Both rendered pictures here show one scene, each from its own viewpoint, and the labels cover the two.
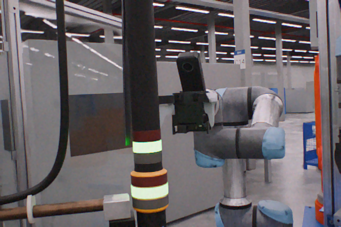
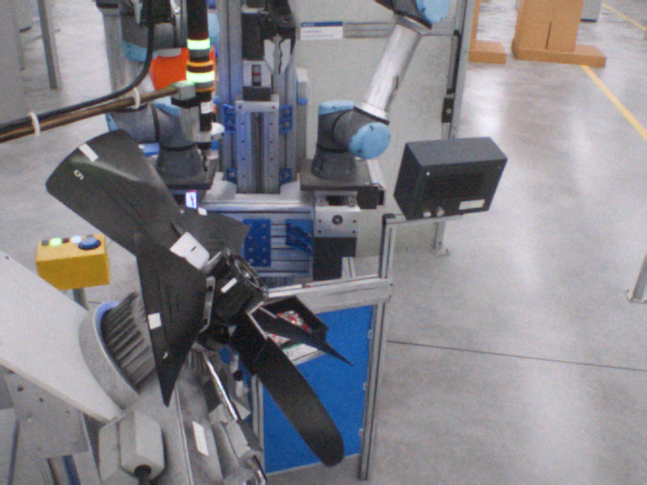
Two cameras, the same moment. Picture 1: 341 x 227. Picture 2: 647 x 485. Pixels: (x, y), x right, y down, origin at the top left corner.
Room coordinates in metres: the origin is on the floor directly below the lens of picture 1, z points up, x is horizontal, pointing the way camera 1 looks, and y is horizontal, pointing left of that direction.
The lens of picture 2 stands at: (-0.47, 0.57, 1.82)
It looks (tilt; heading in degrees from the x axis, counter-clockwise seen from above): 29 degrees down; 316
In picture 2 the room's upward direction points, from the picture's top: 2 degrees clockwise
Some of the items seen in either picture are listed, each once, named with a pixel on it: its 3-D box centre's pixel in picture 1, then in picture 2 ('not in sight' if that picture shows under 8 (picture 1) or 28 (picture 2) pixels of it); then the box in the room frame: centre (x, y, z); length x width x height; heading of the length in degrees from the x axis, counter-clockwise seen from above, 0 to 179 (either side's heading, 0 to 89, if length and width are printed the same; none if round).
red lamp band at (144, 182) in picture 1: (148, 177); (199, 66); (0.40, 0.03, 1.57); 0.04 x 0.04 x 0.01
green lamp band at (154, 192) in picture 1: (149, 188); (200, 74); (0.40, 0.03, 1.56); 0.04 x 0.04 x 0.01
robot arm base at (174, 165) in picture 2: not in sight; (178, 155); (1.16, -0.35, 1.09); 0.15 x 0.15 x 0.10
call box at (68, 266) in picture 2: not in sight; (73, 265); (0.85, 0.14, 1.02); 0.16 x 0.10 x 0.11; 65
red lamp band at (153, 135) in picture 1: (146, 134); (197, 35); (0.40, 0.03, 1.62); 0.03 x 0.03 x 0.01
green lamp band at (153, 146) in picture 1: (147, 145); (198, 42); (0.40, 0.03, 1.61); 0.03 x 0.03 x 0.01
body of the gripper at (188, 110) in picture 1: (194, 110); (151, 1); (0.70, -0.05, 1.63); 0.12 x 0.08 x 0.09; 164
